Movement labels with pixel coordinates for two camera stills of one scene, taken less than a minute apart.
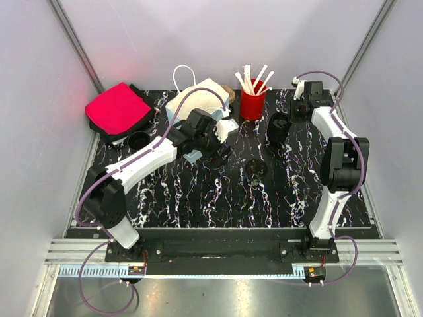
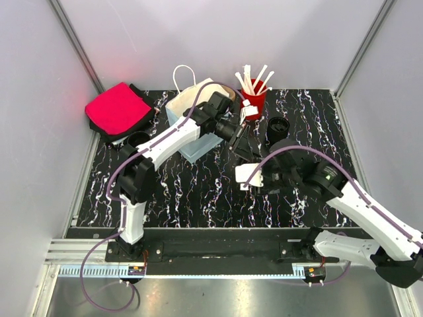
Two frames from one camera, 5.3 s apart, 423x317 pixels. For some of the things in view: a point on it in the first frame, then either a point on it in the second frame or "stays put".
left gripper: x=222 y=158 → x=243 y=149
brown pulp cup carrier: x=230 y=91 stays put
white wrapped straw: x=260 y=76 stays put
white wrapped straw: x=265 y=82 stays put
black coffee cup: x=137 y=140 stays put
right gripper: x=295 y=119 → x=268 y=188
